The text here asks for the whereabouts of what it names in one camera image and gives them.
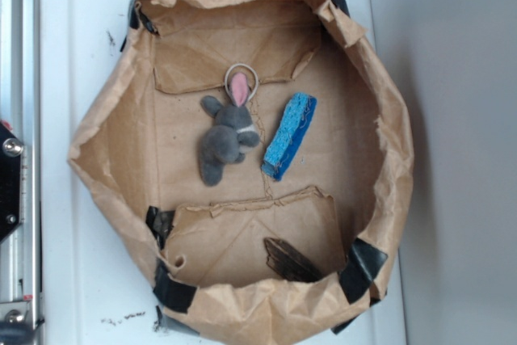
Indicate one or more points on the dark wood piece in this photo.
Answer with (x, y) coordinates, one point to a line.
(289, 263)

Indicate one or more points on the metal frame rail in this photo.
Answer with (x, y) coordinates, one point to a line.
(22, 319)

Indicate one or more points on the brown paper bag tray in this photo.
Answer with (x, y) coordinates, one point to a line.
(352, 176)

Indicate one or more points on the black tape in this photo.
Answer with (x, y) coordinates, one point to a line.
(137, 18)
(342, 5)
(160, 223)
(364, 262)
(173, 294)

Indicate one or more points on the black mounting bracket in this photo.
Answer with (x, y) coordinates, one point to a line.
(10, 180)

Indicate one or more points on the blue sponge block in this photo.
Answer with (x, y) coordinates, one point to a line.
(294, 124)

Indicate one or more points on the black tape top right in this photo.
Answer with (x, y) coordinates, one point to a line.
(342, 5)

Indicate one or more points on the black tape bottom right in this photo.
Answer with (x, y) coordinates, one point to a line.
(364, 262)

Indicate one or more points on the white elastic loop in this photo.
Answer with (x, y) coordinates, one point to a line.
(231, 70)

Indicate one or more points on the gray plush bunny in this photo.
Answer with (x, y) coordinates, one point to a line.
(232, 135)

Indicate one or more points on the black tape top left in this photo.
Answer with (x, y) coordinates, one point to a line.
(137, 18)

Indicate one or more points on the black tape inner left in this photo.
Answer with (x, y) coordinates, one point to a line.
(160, 223)

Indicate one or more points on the black tape bottom left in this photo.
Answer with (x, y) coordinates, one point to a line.
(173, 294)

